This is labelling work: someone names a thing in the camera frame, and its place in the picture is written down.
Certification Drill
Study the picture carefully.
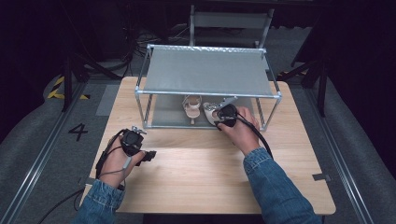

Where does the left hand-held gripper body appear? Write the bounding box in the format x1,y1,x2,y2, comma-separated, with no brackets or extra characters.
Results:
120,125,148,158

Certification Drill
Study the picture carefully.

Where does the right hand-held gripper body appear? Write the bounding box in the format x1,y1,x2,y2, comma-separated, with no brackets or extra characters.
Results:
216,96,239,129

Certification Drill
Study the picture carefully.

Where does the white slingback high-heel shoe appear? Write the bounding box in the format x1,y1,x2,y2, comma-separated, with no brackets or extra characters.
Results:
181,94,204,126
202,102,227,127

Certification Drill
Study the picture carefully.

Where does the grey metal-frame shoe rack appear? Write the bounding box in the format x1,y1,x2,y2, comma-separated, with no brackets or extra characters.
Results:
134,44,283,132

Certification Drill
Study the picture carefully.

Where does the person's right hand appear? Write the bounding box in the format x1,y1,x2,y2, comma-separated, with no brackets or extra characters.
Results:
217,106,261,157

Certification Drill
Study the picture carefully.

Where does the person's left hand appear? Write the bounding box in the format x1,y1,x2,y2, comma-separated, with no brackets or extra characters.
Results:
98,136,147,189

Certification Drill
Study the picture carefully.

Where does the black tripod stand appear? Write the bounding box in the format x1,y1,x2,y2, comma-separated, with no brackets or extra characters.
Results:
279,57,332,119
60,54,123,113

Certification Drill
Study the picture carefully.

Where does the yellow-black hazard tape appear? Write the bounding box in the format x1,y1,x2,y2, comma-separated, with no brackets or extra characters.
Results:
46,76,92,101

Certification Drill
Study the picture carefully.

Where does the grey left gripper cable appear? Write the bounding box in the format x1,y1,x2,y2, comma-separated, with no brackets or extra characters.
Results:
101,156,133,182

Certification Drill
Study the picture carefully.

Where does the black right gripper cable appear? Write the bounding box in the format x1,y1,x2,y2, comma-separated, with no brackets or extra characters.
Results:
234,113,275,161

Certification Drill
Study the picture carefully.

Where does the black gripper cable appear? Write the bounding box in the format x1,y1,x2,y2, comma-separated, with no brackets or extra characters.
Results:
234,113,275,161
36,129,126,224

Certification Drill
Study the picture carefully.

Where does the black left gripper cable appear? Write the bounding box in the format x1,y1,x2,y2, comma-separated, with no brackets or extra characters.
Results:
36,129,126,224

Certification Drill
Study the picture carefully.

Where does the grey metal chair frame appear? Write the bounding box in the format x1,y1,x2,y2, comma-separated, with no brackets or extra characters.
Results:
189,5,276,49

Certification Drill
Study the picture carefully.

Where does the bundle of floor cables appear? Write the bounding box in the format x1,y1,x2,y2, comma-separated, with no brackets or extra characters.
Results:
124,18,191,63

